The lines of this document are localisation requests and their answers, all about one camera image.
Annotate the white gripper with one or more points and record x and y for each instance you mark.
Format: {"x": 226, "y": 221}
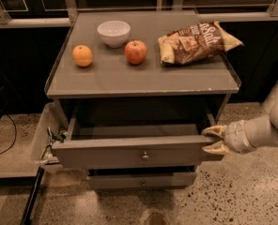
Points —
{"x": 237, "y": 136}

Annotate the grey top drawer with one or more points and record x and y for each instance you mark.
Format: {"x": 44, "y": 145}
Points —
{"x": 130, "y": 147}

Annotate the grey drawer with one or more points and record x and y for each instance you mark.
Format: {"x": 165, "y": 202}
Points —
{"x": 130, "y": 147}
{"x": 159, "y": 180}

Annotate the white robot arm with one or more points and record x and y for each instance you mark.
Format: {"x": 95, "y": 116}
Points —
{"x": 263, "y": 131}

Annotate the grey bottom drawer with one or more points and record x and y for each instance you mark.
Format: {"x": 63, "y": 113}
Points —
{"x": 159, "y": 180}

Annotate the grey drawer cabinet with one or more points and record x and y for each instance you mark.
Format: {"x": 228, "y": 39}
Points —
{"x": 113, "y": 92}

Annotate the brown chip bag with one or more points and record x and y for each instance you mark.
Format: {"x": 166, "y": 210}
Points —
{"x": 196, "y": 42}

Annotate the red apple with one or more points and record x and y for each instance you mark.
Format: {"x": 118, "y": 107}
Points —
{"x": 136, "y": 52}

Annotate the white ceramic bowl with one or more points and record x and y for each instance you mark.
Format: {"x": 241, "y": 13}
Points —
{"x": 114, "y": 33}

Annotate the orange fruit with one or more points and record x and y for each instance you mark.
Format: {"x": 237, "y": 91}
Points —
{"x": 82, "y": 56}

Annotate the clutter in bin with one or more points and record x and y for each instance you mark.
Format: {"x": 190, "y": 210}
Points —
{"x": 47, "y": 151}

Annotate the metal railing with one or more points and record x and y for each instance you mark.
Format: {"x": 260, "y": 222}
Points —
{"x": 48, "y": 13}

